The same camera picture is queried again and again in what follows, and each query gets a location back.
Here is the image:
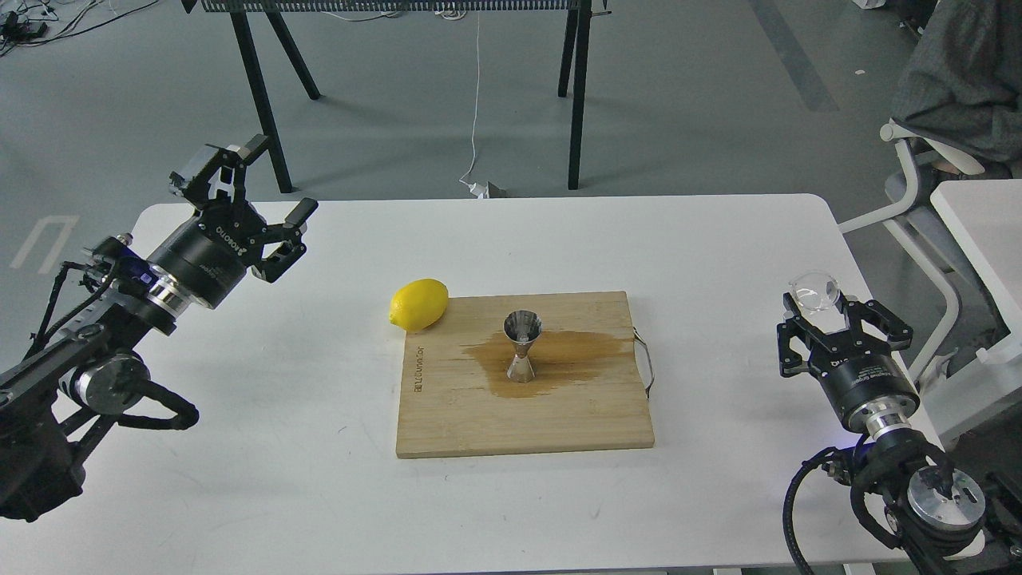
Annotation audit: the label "black metal frame table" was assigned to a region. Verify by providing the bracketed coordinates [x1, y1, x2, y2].
[180, 0, 612, 194]

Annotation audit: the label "yellow lemon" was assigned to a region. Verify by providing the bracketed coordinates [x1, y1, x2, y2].
[388, 278, 449, 332]

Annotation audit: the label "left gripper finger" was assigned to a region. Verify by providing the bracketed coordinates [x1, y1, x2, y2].
[251, 199, 319, 284]
[169, 134, 269, 220]

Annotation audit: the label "bamboo cutting board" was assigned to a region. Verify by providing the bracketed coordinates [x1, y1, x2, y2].
[394, 291, 655, 458]

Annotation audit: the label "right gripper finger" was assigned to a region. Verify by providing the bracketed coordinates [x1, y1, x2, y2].
[838, 294, 913, 356]
[776, 292, 839, 379]

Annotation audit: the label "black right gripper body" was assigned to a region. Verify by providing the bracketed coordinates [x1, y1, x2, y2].
[814, 348, 920, 436]

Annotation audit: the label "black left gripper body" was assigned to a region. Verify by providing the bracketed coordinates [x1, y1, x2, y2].
[149, 210, 267, 309]

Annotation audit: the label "clear glass measuring cup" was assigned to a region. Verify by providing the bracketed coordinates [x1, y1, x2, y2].
[789, 270, 846, 332]

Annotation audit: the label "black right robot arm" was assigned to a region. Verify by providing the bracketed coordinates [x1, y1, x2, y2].
[777, 292, 1020, 574]

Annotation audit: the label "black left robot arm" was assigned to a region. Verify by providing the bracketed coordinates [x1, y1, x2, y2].
[1, 134, 318, 521]

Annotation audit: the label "white side table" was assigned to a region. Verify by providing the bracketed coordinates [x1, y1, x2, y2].
[924, 179, 1021, 446]

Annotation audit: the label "black floor cables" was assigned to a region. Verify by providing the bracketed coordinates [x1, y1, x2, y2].
[0, 0, 160, 57]

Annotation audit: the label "white hanging cable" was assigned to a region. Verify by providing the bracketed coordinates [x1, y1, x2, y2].
[458, 11, 507, 199]

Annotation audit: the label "white office chair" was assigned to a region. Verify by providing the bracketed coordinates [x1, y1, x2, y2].
[839, 119, 1000, 387]

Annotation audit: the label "person in grey jacket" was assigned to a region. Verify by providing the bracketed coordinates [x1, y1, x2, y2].
[889, 1, 1021, 177]

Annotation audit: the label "steel double jigger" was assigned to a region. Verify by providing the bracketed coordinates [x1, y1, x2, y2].
[503, 310, 543, 383]

